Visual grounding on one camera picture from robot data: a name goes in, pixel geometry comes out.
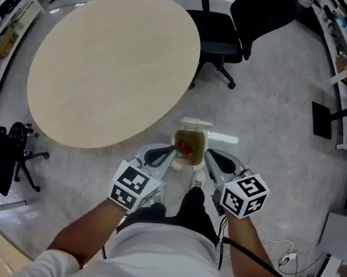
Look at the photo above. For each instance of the person's left forearm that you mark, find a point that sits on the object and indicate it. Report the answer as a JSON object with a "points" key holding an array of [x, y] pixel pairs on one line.
{"points": [[85, 234]]}

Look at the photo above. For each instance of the person's white shirt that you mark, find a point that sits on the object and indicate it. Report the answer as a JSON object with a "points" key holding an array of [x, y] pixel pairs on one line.
{"points": [[160, 266]]}

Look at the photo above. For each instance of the person's left white shoe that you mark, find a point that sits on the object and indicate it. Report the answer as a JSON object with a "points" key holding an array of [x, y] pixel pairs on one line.
{"points": [[158, 196]]}

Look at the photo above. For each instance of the person's right forearm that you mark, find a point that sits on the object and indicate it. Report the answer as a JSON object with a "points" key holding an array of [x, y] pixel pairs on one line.
{"points": [[243, 232]]}

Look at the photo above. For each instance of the round wooden table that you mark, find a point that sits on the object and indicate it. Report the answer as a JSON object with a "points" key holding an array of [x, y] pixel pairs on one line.
{"points": [[112, 69]]}

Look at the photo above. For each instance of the person's right white shoe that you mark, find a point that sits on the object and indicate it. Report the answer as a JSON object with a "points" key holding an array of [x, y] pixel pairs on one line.
{"points": [[198, 179]]}

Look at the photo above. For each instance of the grey metal cabinet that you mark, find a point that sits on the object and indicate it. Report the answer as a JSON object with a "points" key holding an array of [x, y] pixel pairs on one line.
{"points": [[341, 236]]}

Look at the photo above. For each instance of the brown cardboard box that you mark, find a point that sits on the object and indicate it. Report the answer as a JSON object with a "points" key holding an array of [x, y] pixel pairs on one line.
{"points": [[7, 43]]}

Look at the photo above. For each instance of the red soda can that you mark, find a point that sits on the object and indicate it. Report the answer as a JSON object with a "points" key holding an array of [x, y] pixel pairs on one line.
{"points": [[186, 149]]}

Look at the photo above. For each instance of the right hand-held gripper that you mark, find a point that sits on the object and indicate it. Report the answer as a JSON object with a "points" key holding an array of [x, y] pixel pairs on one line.
{"points": [[249, 192]]}

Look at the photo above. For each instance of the small beige trash bin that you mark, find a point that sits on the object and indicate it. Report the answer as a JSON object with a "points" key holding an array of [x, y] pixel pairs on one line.
{"points": [[183, 167]]}

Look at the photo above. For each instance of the white round floor socket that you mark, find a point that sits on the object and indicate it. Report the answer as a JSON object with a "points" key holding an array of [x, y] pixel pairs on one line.
{"points": [[287, 259]]}

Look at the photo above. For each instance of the person's white shoe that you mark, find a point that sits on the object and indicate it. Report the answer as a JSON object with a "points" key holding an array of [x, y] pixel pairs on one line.
{"points": [[198, 179], [158, 196]]}

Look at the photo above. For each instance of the white shelf with robot vacuums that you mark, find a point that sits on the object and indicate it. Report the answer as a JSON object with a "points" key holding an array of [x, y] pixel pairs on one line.
{"points": [[3, 8]]}

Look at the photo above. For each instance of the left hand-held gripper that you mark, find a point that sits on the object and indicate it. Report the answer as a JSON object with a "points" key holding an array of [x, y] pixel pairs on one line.
{"points": [[131, 180]]}

